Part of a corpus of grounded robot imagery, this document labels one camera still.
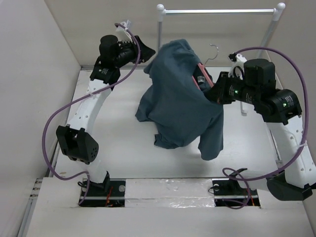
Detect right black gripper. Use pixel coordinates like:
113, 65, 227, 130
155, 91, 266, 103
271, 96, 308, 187
204, 70, 260, 105

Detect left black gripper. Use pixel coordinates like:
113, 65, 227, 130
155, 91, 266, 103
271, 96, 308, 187
114, 36, 155, 68

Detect pink clothes hanger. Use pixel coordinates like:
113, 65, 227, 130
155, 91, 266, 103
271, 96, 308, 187
192, 43, 219, 89

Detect blue t shirt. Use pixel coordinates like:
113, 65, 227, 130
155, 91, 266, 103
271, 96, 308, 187
135, 39, 224, 160

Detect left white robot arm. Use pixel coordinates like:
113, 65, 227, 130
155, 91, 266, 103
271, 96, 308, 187
56, 35, 155, 196

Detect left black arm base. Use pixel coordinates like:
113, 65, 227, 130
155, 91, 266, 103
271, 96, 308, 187
78, 172, 126, 207

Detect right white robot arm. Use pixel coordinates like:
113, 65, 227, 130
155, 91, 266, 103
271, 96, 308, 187
206, 54, 316, 201

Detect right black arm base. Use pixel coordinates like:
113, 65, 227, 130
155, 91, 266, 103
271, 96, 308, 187
208, 168, 260, 210

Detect white clothes rack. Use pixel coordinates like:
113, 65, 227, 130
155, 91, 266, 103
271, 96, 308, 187
156, 2, 286, 116

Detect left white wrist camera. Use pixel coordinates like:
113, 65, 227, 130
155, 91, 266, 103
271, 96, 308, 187
116, 19, 135, 44

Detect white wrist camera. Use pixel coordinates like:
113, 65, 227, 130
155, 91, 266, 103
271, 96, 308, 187
116, 19, 135, 44
228, 53, 247, 79

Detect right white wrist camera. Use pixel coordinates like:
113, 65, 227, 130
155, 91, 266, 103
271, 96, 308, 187
228, 53, 247, 79

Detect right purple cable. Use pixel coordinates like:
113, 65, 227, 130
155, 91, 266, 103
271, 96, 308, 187
222, 46, 310, 209

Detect purple cable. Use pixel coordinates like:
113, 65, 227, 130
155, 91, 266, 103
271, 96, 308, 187
222, 46, 310, 209
41, 22, 143, 205

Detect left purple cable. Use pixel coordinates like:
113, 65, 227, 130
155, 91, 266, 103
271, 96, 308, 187
41, 22, 143, 205

